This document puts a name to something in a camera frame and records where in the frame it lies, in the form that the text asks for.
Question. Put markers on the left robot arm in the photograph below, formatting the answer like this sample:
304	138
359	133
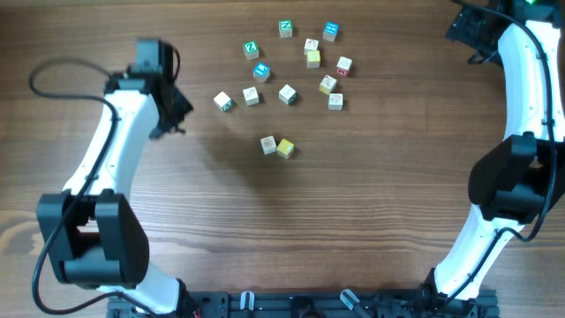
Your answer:
92	237

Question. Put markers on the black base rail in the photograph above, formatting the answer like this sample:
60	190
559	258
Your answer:
388	303

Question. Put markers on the green z block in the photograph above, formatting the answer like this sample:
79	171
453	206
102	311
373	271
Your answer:
251	50
285	28

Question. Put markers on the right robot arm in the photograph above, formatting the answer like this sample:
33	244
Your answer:
514	186

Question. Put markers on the green Z block top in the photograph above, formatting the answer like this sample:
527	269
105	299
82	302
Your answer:
285	28

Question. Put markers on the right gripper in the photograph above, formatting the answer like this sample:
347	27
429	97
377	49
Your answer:
462	29

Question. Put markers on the yellow sided picture block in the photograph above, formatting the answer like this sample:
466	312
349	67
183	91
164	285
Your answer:
328	84

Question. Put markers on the white block lower left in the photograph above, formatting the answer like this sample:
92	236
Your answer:
251	96

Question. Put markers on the red M block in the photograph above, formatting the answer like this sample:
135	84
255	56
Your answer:
343	66

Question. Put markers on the green Z block left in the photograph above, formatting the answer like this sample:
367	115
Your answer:
251	50

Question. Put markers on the white teal block centre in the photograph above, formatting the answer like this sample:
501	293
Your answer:
288	94

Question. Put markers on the white block upper middle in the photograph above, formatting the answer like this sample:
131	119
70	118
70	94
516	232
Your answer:
310	45

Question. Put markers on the white green block far left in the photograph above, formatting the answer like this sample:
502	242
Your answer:
223	101

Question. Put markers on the blue block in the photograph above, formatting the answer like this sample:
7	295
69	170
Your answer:
330	31
261	72

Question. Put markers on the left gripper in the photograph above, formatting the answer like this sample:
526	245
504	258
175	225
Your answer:
184	108

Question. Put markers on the white block lower right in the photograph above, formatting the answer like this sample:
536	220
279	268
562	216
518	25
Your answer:
335	102

